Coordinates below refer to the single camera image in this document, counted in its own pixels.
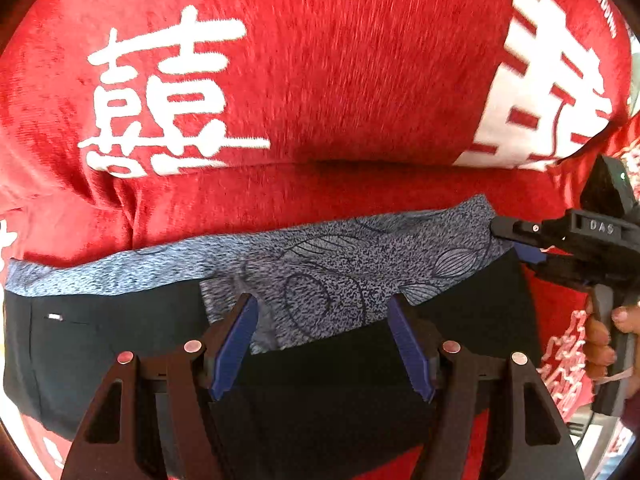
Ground red printed blanket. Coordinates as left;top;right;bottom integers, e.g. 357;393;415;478
0;0;640;480

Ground person's right hand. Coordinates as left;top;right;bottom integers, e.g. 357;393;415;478
582;296;640;387

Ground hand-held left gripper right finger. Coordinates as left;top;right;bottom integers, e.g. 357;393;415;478
387;294;586;480

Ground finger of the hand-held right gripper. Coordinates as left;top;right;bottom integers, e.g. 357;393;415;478
512;242;591;288
490;216;568;250

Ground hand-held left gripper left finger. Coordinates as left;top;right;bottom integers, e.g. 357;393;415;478
60;292;261;480

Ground black pants with blue trim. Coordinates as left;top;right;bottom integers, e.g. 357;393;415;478
2;194;544;480

